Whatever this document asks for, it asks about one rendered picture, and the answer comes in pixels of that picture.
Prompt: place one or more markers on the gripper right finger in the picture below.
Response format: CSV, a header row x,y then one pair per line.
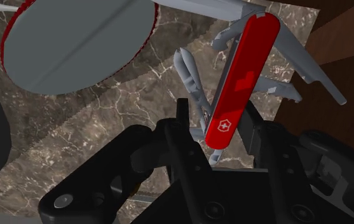
x,y
291,173

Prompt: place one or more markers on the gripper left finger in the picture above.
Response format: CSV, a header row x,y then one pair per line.
x,y
108,173

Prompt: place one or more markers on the red pocket knife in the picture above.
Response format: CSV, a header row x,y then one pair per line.
x,y
241,86

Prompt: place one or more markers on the grey round disc red rim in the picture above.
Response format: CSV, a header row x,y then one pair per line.
x,y
77,43

